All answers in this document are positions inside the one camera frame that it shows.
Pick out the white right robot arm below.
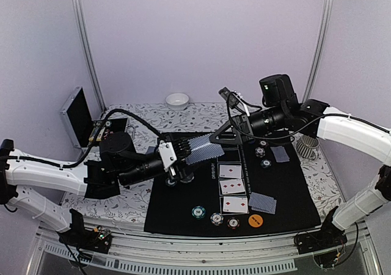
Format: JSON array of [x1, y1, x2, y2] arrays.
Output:
[[210, 74, 390, 248]]

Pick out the card box in case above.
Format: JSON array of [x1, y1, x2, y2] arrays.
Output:
[[89, 126, 106, 142]]

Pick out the aluminium frame post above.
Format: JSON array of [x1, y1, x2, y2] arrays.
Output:
[[72, 0, 106, 112], [302, 0, 334, 101]]

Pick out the white ceramic bowl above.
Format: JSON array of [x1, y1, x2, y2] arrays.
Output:
[[166, 93, 189, 111]]

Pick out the grey playing card deck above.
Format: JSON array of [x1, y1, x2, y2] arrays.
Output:
[[185, 133, 224, 165]]

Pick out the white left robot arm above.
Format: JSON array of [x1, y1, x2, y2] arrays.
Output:
[[1, 109, 191, 247]]

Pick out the orange big blind button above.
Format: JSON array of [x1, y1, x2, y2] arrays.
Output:
[[248, 214, 263, 228]]

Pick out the front aluminium rail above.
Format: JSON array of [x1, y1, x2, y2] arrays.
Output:
[[26, 219, 382, 274]]

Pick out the blue peach poker chip stack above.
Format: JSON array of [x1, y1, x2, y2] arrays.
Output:
[[210, 213, 224, 226]]

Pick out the black poker play mat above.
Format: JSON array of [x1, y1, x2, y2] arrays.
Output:
[[144, 139, 321, 237]]

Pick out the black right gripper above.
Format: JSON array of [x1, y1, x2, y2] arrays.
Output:
[[210, 104, 287, 145]]

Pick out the red white chips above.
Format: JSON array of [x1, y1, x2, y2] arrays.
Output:
[[227, 218, 240, 230], [259, 140, 269, 148]]

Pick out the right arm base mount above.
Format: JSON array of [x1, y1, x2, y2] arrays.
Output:
[[293, 229, 348, 270]]

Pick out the right aluminium frame post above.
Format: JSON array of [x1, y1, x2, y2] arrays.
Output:
[[302, 0, 334, 101]]

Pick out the face-up diamond card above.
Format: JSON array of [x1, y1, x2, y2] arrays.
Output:
[[219, 164, 242, 178], [222, 196, 248, 213], [219, 178, 246, 195]]

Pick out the dealt playing card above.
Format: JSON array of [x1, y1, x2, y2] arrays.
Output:
[[271, 146, 290, 163], [249, 192, 277, 215]]

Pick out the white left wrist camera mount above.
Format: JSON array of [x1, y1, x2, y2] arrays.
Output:
[[158, 141, 177, 172]]

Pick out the green chips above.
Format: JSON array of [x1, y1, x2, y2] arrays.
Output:
[[165, 179, 177, 187], [191, 205, 206, 219], [261, 159, 272, 169]]

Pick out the left aluminium frame post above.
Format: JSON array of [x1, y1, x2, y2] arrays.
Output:
[[72, 0, 106, 112]]

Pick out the aluminium poker case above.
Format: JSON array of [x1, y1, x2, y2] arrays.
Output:
[[60, 86, 136, 152]]

